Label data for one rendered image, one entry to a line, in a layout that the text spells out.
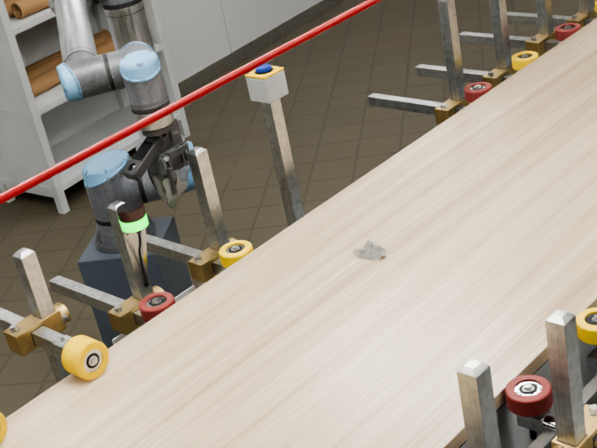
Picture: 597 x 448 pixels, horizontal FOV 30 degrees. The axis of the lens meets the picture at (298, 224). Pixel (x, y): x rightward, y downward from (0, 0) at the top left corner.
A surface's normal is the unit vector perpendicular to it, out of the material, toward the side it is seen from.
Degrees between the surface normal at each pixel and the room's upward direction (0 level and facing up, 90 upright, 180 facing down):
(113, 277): 90
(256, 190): 0
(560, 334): 90
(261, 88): 90
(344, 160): 0
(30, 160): 90
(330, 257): 0
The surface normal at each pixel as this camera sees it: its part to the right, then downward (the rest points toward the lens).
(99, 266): -0.12, 0.47
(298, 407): -0.18, -0.87
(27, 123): -0.59, 0.47
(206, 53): 0.78, 0.15
